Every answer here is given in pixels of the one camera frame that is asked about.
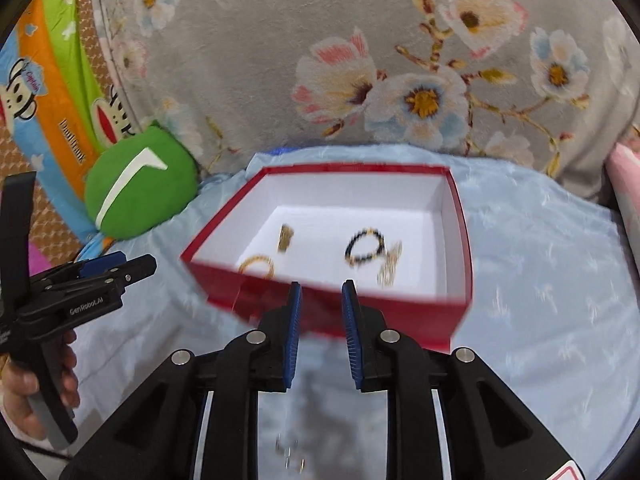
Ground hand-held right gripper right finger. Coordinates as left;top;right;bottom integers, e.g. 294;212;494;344
341;279;589;480

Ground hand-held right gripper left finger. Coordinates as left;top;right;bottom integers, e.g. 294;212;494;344
59;281;304;480

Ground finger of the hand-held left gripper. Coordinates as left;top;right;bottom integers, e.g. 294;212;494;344
76;251;126;278
111;254;158;292

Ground gold chain bracelet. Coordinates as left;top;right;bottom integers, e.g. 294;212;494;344
238;255;277;280

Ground dark blue beaded bracelet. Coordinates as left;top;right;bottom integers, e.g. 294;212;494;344
344;228;389;267

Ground red cardboard box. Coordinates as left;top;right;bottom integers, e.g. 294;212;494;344
180;164;474;352

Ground person's left hand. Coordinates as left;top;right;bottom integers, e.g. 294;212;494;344
0;340;81;442

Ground green round cushion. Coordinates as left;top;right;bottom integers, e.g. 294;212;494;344
84;121;198;239

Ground colourful cartoon printed blanket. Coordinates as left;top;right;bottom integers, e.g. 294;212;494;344
0;0;151;311

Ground light blue bed sheet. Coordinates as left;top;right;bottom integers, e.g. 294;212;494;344
65;145;640;480

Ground grey floral blanket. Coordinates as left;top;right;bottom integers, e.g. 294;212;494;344
95;0;640;206

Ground pink pillow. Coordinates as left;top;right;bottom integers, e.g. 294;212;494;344
605;142;640;271

